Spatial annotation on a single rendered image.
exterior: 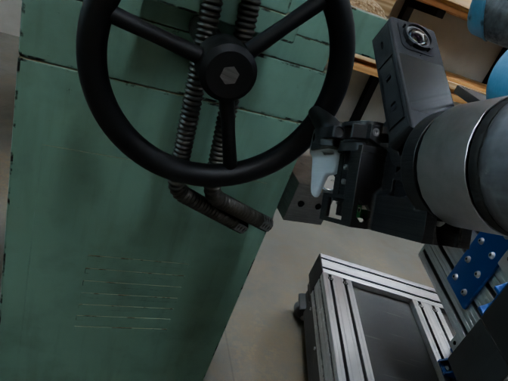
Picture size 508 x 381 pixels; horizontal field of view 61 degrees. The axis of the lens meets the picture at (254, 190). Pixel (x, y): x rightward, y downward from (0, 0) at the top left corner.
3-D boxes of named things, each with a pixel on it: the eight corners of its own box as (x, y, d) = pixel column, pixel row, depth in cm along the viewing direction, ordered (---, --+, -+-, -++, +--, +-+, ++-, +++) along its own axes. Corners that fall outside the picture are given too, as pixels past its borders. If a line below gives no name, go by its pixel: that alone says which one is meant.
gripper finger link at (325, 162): (285, 192, 46) (323, 198, 37) (293, 137, 46) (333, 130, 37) (311, 196, 47) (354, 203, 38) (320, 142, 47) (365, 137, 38)
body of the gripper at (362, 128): (312, 217, 37) (396, 240, 26) (327, 118, 37) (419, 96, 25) (388, 227, 39) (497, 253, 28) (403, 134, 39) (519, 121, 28)
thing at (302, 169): (283, 221, 77) (299, 183, 73) (264, 184, 87) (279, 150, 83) (323, 226, 80) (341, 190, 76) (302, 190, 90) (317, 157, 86)
